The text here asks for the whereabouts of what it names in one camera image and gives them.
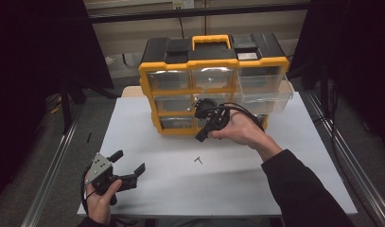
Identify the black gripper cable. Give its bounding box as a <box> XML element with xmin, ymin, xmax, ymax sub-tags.
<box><xmin>80</xmin><ymin>164</ymin><xmax>98</xmax><ymax>209</ymax></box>
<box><xmin>212</xmin><ymin>102</ymin><xmax>265</xmax><ymax>131</ymax></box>

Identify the person's right hand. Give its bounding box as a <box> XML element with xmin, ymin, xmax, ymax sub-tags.
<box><xmin>208</xmin><ymin>110</ymin><xmax>271</xmax><ymax>153</ymax></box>

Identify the beige wooden board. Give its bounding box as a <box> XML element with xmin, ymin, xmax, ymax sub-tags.
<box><xmin>121</xmin><ymin>85</ymin><xmax>145</xmax><ymax>98</ymax></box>

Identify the clear plastic drawer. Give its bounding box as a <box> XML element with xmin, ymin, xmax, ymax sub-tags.
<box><xmin>234</xmin><ymin>67</ymin><xmax>294</xmax><ymax>115</ymax></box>

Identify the white wall outlet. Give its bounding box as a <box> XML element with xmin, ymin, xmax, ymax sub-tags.
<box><xmin>172</xmin><ymin>0</ymin><xmax>195</xmax><ymax>9</ymax></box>

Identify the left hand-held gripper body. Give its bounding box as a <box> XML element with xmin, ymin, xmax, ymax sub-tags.
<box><xmin>84</xmin><ymin>152</ymin><xmax>139</xmax><ymax>206</ymax></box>

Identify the black metal stand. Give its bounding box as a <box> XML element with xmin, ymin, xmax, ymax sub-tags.
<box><xmin>319</xmin><ymin>60</ymin><xmax>333</xmax><ymax>119</ymax></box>
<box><xmin>59</xmin><ymin>81</ymin><xmax>74</xmax><ymax>135</ymax></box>

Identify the black horizontal bar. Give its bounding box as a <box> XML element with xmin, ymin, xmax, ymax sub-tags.
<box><xmin>87</xmin><ymin>2</ymin><xmax>311</xmax><ymax>24</ymax></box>

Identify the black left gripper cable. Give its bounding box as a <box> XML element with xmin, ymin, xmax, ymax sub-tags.
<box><xmin>80</xmin><ymin>164</ymin><xmax>98</xmax><ymax>209</ymax></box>

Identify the yellow black drawer cabinet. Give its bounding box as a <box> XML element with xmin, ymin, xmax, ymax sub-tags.
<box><xmin>138</xmin><ymin>31</ymin><xmax>290</xmax><ymax>137</ymax></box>

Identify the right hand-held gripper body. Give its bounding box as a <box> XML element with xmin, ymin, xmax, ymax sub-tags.
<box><xmin>188</xmin><ymin>97</ymin><xmax>232</xmax><ymax>143</ymax></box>

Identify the black curtain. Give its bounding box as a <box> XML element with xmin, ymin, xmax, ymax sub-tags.
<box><xmin>0</xmin><ymin>0</ymin><xmax>114</xmax><ymax>202</ymax></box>
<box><xmin>288</xmin><ymin>0</ymin><xmax>385</xmax><ymax>146</ymax></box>

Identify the aluminium floor rail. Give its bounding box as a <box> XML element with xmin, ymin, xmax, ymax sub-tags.
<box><xmin>306</xmin><ymin>91</ymin><xmax>385</xmax><ymax>227</ymax></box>
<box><xmin>21</xmin><ymin>105</ymin><xmax>84</xmax><ymax>227</ymax></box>

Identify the person's left hand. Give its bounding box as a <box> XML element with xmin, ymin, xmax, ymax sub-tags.
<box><xmin>85</xmin><ymin>179</ymin><xmax>123</xmax><ymax>225</ymax></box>

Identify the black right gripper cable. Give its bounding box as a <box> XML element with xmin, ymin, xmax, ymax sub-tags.
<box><xmin>212</xmin><ymin>102</ymin><xmax>265</xmax><ymax>131</ymax></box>

